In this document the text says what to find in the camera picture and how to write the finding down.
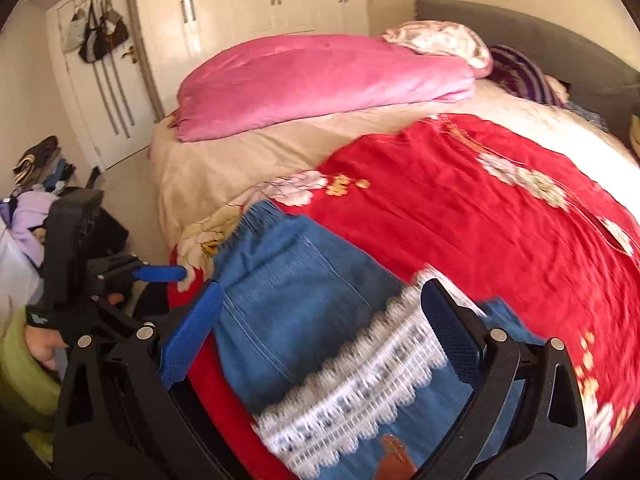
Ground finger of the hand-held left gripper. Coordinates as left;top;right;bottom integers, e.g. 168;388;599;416
106;255;190;287

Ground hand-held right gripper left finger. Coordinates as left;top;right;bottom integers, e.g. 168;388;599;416
52;280;228;480

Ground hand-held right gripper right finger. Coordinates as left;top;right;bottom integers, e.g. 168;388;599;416
415;278;588;480

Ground blue denim skirt lace trim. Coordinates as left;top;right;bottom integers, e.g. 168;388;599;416
210;199;548;480

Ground person's left forearm green sleeve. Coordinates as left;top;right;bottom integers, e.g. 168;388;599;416
0;307;66;433

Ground person's left hand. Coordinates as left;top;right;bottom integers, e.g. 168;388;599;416
24;305;71;372

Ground lilac garment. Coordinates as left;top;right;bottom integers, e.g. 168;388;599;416
7;191;62;267

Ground heap of dark clothes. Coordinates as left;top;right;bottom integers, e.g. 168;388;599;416
12;135;77;196

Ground red floral bed cover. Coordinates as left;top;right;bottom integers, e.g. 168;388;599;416
167;112;640;480

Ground cream bed sheet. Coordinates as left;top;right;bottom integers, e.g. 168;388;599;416
149;79;640;261

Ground white door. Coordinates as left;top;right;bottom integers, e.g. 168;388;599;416
46;0;163;171

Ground black hanging bag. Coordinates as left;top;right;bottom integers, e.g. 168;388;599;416
80;1;110;64

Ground white hanging bag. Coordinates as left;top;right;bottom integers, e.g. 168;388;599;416
66;9;89;54

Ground brown hanging bag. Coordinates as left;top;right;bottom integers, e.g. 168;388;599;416
99;0;131;50

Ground pink quilt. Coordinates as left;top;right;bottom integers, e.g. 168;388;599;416
175;34;478;143

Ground purple striped pillow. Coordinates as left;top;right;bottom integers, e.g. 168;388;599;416
487;45;571;107

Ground cream wardrobe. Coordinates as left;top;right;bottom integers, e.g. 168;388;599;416
131;0;370;113

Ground cream floral folded quilt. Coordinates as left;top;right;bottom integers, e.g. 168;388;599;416
382;20;495;70

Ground grey headboard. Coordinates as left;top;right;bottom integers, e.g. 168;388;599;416
415;0;640;133

